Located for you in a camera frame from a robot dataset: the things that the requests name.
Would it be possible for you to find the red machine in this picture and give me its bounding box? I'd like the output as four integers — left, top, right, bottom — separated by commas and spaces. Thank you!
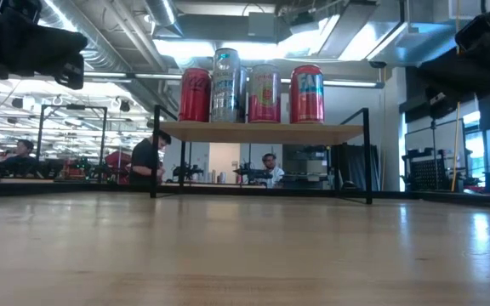
104, 150, 134, 184

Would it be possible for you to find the dark equipment cabinet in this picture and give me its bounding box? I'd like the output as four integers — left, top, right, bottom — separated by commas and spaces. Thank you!
282, 144, 335, 190

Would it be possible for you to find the person seated behind robot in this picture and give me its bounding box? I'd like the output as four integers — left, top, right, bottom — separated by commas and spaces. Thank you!
258, 152, 286, 189

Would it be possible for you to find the silver and pink beverage can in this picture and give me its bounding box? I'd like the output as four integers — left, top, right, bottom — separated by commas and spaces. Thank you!
248, 63, 282, 124

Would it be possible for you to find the person seated at desk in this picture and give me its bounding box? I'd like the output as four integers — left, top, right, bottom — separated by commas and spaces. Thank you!
0, 139, 42, 178

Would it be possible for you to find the black tripod stand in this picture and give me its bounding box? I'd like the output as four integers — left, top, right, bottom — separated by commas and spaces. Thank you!
430, 116, 440, 192

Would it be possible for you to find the black aluminium table frame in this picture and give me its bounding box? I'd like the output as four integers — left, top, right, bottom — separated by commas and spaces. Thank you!
0, 180, 490, 210

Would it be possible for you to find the grey ceiling box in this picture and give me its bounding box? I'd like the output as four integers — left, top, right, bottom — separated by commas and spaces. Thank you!
247, 11, 278, 38

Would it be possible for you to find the person in dark top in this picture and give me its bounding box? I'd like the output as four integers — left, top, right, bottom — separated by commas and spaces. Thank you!
128, 129, 173, 186

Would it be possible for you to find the black background station frame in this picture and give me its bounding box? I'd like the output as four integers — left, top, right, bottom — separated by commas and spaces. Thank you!
36, 104, 108, 184

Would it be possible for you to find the black perforated rack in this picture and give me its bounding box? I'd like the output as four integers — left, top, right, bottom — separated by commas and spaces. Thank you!
402, 146, 467, 192

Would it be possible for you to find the silver ventilation duct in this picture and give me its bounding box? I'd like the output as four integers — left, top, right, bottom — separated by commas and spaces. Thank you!
145, 0, 185, 37

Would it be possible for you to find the wooden shelf with black legs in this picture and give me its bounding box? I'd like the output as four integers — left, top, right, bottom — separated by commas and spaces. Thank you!
150, 105, 373, 206

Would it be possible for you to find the long ceiling light tube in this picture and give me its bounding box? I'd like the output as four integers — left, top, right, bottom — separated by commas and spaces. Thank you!
81, 70, 385, 89

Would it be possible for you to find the red cola can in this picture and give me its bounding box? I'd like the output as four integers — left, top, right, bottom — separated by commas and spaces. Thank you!
178, 66, 213, 123

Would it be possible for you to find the red strawberry soda can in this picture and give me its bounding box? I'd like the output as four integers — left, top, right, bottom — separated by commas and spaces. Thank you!
288, 64, 326, 125

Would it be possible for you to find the yellow cable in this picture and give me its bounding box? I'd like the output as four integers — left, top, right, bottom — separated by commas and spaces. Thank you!
451, 0, 463, 192

